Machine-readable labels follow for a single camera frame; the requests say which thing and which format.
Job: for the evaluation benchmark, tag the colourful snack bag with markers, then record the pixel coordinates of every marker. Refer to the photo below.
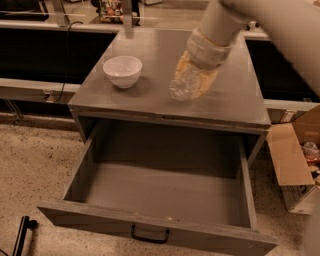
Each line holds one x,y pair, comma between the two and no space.
111,11

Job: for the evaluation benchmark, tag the black metal stand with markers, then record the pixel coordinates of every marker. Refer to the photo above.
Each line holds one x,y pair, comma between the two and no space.
26,224

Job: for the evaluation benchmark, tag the open grey top drawer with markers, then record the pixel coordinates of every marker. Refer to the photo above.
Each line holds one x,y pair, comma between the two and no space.
194,182

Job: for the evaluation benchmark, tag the packaged items in box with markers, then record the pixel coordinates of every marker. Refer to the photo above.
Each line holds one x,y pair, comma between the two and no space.
311,153

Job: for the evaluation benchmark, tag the black drawer handle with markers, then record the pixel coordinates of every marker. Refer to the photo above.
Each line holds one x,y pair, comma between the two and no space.
149,236

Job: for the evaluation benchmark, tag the grey wooden cabinet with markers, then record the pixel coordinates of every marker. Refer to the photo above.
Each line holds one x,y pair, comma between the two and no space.
233,103

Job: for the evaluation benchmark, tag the white cuffed gripper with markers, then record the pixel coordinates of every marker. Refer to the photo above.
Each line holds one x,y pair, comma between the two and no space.
206,51

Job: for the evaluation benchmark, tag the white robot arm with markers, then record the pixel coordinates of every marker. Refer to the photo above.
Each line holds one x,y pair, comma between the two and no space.
292,25

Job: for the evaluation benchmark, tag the open cardboard box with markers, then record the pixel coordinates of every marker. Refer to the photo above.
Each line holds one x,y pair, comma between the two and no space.
285,141

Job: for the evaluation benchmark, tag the clear plastic water bottle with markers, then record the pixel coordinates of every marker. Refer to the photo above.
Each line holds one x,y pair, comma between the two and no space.
186,84

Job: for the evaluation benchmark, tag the white ceramic bowl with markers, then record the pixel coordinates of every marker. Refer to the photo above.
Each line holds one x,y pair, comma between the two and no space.
123,71

